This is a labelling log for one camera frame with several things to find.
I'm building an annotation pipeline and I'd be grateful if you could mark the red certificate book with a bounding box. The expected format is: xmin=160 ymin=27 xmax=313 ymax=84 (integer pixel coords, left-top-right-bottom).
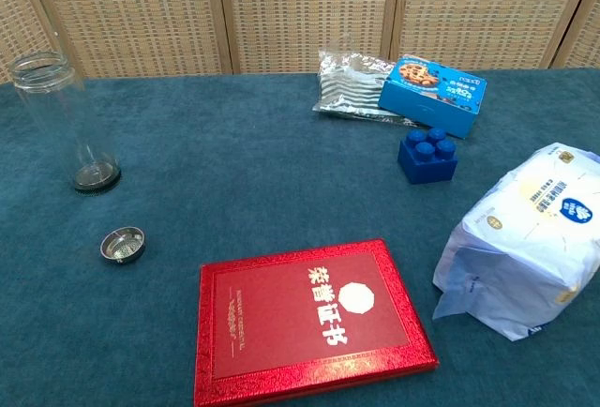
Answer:
xmin=193 ymin=238 xmax=440 ymax=407

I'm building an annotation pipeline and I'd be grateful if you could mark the teal table cloth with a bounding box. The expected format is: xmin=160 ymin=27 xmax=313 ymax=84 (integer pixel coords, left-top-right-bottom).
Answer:
xmin=0 ymin=67 xmax=600 ymax=407

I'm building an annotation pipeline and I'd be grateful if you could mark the clear glass bottle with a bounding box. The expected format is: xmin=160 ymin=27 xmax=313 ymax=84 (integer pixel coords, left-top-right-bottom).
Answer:
xmin=9 ymin=52 xmax=123 ymax=198

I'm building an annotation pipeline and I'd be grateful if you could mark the blue toy building block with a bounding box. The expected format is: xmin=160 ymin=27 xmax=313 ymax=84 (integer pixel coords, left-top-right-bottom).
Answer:
xmin=397 ymin=128 xmax=459 ymax=186

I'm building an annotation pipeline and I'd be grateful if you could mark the white tissue pack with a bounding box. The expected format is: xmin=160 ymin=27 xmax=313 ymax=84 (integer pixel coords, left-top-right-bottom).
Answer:
xmin=432 ymin=142 xmax=600 ymax=342

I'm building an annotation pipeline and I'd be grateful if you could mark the striped plastic snack bag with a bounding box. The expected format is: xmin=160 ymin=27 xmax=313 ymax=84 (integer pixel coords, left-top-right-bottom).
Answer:
xmin=311 ymin=49 xmax=418 ymax=126

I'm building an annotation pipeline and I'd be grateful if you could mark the woven folding screen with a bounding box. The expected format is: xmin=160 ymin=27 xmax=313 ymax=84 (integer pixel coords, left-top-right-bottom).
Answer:
xmin=0 ymin=0 xmax=600 ymax=85

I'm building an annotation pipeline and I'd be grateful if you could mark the blue cookie box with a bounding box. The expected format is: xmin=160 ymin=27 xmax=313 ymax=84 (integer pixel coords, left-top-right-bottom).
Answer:
xmin=378 ymin=54 xmax=488 ymax=140

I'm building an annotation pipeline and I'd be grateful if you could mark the small metal strainer lid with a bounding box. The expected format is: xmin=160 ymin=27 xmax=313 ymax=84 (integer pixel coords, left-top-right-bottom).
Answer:
xmin=98 ymin=226 xmax=146 ymax=265

